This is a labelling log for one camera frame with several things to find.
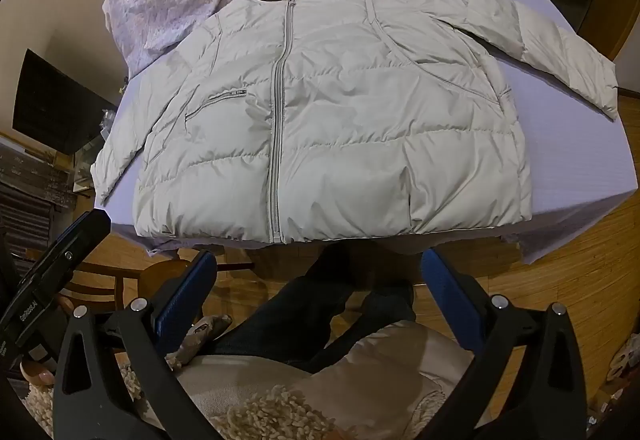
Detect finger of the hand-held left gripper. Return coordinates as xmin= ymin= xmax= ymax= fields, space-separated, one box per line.
xmin=22 ymin=209 xmax=112 ymax=293

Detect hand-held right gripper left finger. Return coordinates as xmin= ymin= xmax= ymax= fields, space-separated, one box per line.
xmin=52 ymin=249 xmax=221 ymax=440

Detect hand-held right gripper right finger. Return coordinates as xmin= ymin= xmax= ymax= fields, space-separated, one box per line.
xmin=420 ymin=247 xmax=589 ymax=440

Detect light grey puffer jacket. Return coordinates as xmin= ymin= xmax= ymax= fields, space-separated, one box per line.
xmin=92 ymin=0 xmax=620 ymax=245

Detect person's left hand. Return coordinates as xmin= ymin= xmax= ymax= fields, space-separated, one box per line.
xmin=19 ymin=356 xmax=57 ymax=388

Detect wooden chair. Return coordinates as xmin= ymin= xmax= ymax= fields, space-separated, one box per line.
xmin=62 ymin=245 xmax=203 ymax=318

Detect patterned slipper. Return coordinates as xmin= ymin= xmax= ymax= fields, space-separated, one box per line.
xmin=167 ymin=314 xmax=233 ymax=368

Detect cluttered dark shelf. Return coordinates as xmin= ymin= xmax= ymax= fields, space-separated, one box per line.
xmin=0 ymin=133 xmax=103 ymax=281

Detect person's dark trousers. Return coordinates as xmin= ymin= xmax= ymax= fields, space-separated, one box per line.
xmin=215 ymin=244 xmax=417 ymax=373

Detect black flat monitor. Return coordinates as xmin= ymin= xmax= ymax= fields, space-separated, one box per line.
xmin=12 ymin=49 xmax=119 ymax=156

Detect person's beige fleece-trimmed coat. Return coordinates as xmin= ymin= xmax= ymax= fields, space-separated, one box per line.
xmin=22 ymin=319 xmax=478 ymax=440

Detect pale floor clutter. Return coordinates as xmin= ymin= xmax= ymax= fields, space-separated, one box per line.
xmin=587 ymin=332 xmax=640 ymax=440

